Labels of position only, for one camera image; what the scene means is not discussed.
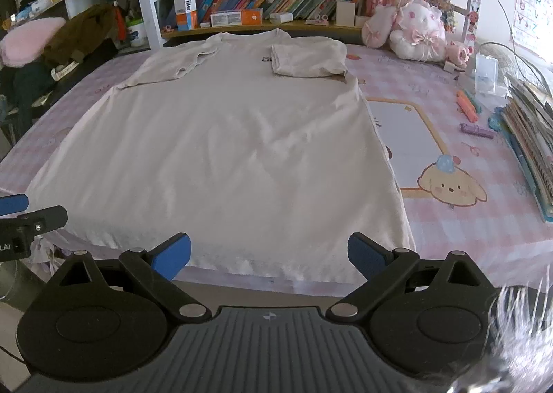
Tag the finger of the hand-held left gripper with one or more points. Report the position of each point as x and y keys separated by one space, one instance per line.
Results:
x=13 y=204
x=47 y=219

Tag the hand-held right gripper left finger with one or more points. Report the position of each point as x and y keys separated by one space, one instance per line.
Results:
x=173 y=257

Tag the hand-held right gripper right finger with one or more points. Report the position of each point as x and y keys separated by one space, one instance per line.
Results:
x=365 y=259

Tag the cream printed t-shirt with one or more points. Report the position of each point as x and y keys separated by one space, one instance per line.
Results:
x=224 y=138

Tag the pink checked table mat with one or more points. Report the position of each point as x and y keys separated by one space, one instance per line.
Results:
x=453 y=237

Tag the dark green garment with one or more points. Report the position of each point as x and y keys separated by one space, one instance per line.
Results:
x=26 y=86

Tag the pink pillow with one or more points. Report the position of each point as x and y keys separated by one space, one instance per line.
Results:
x=26 y=38

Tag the purple highlighter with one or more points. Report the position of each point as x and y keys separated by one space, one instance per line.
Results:
x=475 y=130

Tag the orange highlighter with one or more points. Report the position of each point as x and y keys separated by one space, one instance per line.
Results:
x=468 y=110

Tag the white fluffy sleeve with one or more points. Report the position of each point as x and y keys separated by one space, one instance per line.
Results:
x=527 y=345

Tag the brown jacket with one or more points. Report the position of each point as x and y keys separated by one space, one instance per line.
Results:
x=82 y=34

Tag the green highlighter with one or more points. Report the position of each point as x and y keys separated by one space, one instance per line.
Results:
x=475 y=102

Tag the stack of notebooks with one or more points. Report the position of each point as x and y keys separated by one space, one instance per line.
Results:
x=531 y=138

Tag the green white cup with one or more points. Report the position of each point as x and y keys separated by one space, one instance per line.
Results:
x=138 y=32

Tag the red figurine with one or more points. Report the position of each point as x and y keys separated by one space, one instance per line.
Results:
x=121 y=23

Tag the clear plastic box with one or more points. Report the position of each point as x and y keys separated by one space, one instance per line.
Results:
x=486 y=73

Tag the small pink pig plush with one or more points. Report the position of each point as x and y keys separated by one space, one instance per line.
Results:
x=458 y=51

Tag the pink white plush toy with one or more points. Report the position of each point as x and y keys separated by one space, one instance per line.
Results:
x=414 y=30

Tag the low white container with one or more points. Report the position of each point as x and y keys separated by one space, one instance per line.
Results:
x=362 y=21

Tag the wooden shelf board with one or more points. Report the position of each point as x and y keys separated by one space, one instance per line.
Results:
x=259 y=29

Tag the long orange white box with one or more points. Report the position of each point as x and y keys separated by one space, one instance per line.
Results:
x=235 y=18

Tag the white pen holder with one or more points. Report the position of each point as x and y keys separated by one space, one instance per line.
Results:
x=345 y=12

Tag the tall orange white box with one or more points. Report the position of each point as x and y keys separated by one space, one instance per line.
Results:
x=185 y=6

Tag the white charger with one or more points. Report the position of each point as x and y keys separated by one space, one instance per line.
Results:
x=281 y=17

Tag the cartoon sticker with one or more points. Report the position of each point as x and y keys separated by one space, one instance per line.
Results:
x=473 y=15

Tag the alphabet wall poster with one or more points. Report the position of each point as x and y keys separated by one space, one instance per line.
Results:
x=533 y=0

